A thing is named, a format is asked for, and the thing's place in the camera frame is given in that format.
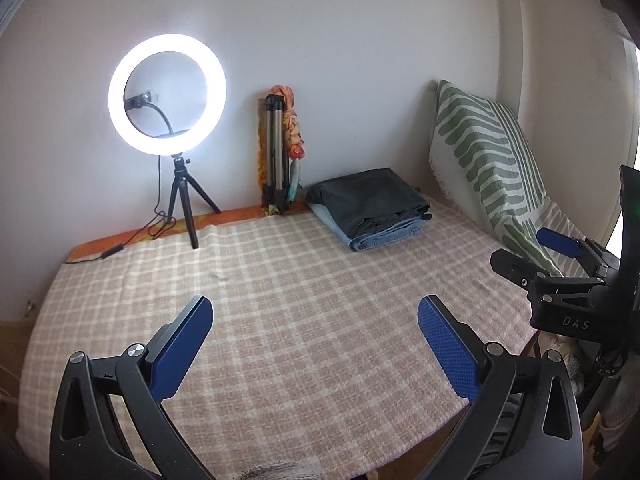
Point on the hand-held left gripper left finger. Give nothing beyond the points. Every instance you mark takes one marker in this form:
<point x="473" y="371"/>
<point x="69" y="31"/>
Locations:
<point x="182" y="345"/>

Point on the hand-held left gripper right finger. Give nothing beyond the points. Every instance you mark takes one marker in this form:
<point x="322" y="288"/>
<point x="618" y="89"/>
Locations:
<point x="450" y="345"/>

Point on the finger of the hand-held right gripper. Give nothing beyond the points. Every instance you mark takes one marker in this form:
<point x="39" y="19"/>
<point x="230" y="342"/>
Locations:
<point x="557" y="241"/>
<point x="515" y="267"/>

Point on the dark grey pants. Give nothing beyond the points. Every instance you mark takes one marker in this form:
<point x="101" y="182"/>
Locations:
<point x="370" y="200"/>

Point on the person's light clothing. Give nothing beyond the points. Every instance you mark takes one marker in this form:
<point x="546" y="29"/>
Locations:
<point x="612" y="410"/>

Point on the green patterned white pillow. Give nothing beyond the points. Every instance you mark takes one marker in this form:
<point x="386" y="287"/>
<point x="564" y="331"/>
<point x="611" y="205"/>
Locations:
<point x="480" y="160"/>

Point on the beige checked blanket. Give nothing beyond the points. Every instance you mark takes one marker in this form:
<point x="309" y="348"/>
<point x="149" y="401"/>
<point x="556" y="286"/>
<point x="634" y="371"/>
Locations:
<point x="300" y="320"/>

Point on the folded blue jeans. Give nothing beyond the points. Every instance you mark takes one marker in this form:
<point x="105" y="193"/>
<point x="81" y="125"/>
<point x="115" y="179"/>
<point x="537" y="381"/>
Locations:
<point x="380" y="243"/>

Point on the small black tripod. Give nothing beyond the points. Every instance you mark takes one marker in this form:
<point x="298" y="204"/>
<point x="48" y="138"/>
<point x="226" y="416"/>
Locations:
<point x="181" y="195"/>

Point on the window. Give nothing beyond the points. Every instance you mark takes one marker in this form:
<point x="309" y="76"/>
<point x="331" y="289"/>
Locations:
<point x="634" y="110"/>

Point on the grey fuzzy cloth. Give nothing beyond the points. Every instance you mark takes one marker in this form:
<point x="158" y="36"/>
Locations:
<point x="280" y="474"/>

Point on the folded silver tripod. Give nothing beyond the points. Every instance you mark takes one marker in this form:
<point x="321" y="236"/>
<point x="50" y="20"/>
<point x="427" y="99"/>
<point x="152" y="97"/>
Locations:
<point x="275" y="160"/>

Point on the orange patterned cloth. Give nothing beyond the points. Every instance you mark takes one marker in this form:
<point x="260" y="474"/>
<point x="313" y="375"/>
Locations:
<point x="291" y="125"/>

